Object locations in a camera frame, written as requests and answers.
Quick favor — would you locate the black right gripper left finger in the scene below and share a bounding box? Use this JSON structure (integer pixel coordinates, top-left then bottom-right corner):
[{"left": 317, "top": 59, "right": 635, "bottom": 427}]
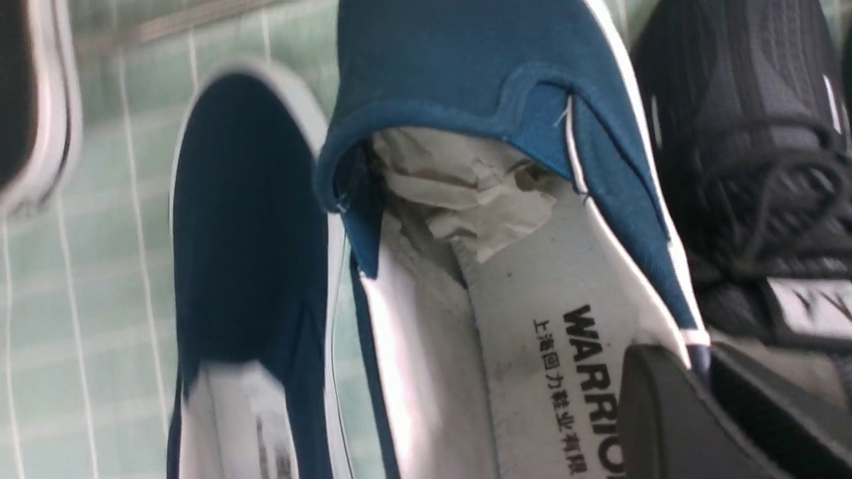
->
[{"left": 617, "top": 345, "right": 786, "bottom": 478}]

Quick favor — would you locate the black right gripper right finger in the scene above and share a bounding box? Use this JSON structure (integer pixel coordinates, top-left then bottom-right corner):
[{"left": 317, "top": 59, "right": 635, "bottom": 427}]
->
[{"left": 710, "top": 345, "right": 851, "bottom": 478}]

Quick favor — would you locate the navy slip-on shoe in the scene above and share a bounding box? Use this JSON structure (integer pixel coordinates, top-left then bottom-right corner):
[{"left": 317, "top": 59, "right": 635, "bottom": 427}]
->
[
  {"left": 316, "top": 1, "right": 709, "bottom": 478},
  {"left": 166, "top": 60, "right": 352, "bottom": 478}
]

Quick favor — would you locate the black knit sneaker left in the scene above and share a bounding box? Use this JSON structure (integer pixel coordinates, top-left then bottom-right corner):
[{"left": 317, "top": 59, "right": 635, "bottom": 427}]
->
[{"left": 629, "top": 0, "right": 852, "bottom": 406}]

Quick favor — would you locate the black lace-up canvas shoe right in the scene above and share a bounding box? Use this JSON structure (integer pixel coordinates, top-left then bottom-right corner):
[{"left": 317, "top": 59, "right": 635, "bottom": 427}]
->
[{"left": 1, "top": 1, "right": 83, "bottom": 216}]

